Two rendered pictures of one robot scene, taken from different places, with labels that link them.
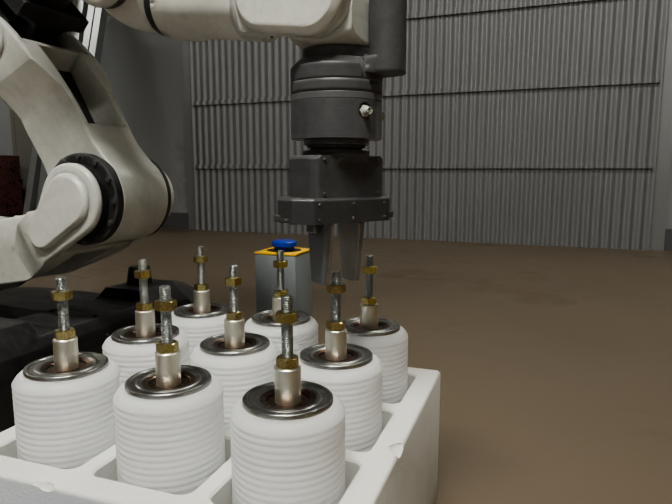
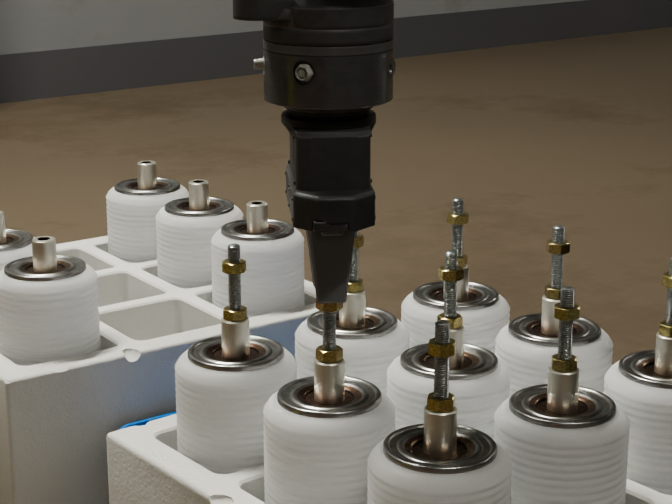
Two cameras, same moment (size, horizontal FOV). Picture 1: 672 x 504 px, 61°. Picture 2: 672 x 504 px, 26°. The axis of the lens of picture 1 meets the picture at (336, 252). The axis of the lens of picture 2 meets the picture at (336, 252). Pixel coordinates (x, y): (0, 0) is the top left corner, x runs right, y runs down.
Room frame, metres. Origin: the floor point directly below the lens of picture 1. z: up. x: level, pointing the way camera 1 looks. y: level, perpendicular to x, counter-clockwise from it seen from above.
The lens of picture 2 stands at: (1.08, -0.84, 0.64)
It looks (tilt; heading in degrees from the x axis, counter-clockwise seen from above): 16 degrees down; 121
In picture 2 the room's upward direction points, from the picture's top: straight up
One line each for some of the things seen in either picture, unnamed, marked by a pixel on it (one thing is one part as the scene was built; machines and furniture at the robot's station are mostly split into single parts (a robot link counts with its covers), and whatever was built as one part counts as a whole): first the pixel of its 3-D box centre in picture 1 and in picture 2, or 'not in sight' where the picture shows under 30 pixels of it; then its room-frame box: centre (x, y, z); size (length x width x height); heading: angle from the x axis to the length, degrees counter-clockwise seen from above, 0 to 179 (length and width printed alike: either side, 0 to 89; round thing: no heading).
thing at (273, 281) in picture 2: not in sight; (258, 314); (0.26, 0.35, 0.16); 0.10 x 0.10 x 0.18
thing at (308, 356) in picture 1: (336, 356); (329, 397); (0.56, 0.00, 0.25); 0.08 x 0.08 x 0.01
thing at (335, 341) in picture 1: (336, 344); (329, 380); (0.56, 0.00, 0.26); 0.02 x 0.02 x 0.03
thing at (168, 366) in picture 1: (168, 368); (352, 308); (0.49, 0.15, 0.26); 0.02 x 0.02 x 0.03
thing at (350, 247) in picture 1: (354, 249); (331, 260); (0.58, -0.02, 0.36); 0.03 x 0.02 x 0.06; 36
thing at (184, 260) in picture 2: not in sight; (201, 287); (0.15, 0.40, 0.16); 0.10 x 0.10 x 0.18
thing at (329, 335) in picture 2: (336, 307); (329, 330); (0.56, 0.00, 0.30); 0.01 x 0.01 x 0.08
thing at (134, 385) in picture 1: (168, 382); (352, 323); (0.49, 0.15, 0.25); 0.08 x 0.08 x 0.01
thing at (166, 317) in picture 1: (166, 327); (352, 264); (0.49, 0.15, 0.30); 0.01 x 0.01 x 0.08
